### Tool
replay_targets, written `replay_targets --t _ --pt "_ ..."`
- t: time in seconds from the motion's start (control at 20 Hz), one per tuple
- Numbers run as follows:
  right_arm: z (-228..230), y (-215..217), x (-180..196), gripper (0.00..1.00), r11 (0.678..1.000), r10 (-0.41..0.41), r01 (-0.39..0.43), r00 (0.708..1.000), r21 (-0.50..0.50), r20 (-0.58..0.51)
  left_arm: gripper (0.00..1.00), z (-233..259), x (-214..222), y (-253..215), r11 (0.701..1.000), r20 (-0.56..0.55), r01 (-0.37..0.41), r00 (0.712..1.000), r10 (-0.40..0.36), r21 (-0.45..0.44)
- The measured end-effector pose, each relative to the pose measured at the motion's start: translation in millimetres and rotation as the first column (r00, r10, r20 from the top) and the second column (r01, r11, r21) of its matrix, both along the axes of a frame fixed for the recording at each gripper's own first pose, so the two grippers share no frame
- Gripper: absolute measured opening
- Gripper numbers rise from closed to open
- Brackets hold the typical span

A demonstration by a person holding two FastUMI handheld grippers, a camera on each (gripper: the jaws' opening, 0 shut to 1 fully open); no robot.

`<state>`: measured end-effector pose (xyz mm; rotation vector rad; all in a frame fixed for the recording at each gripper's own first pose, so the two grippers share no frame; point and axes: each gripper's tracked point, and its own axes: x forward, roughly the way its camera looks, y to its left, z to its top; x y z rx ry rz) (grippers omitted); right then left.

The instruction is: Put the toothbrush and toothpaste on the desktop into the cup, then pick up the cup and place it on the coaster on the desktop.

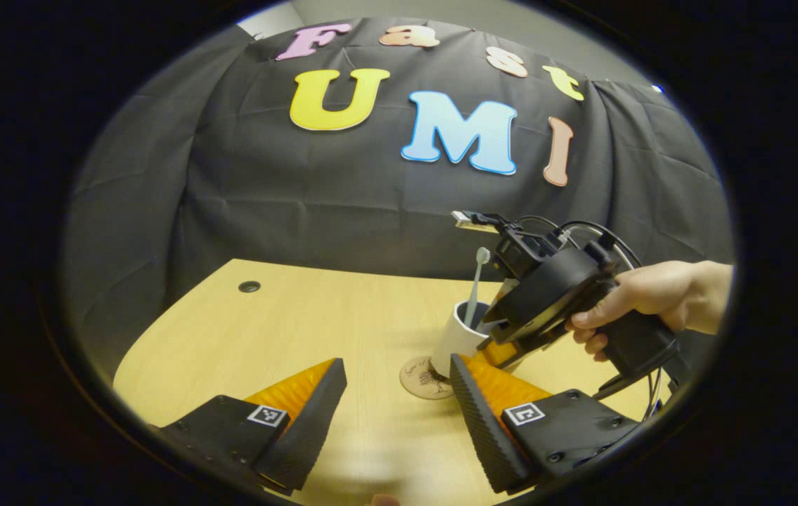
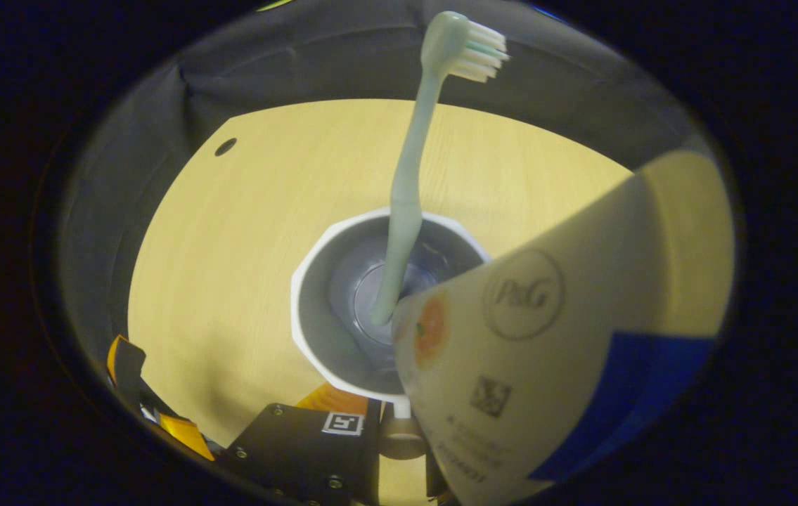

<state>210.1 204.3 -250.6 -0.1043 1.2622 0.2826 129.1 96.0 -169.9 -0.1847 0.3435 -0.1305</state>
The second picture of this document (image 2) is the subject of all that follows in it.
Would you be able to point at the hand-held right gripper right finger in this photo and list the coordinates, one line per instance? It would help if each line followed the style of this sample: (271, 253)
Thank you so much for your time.
(435, 485)

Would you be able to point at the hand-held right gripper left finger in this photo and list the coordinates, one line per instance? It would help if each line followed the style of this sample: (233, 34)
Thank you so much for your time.
(286, 443)

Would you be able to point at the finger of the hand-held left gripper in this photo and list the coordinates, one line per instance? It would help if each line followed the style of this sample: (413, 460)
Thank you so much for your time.
(130, 369)
(184, 432)

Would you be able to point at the white cup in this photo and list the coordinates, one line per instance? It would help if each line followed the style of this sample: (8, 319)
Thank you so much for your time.
(318, 330)

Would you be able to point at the white toothpaste tube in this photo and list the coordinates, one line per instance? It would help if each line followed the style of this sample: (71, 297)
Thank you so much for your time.
(553, 351)

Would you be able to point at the pale green toothbrush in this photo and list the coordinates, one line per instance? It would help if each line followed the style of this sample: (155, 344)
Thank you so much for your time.
(409, 176)

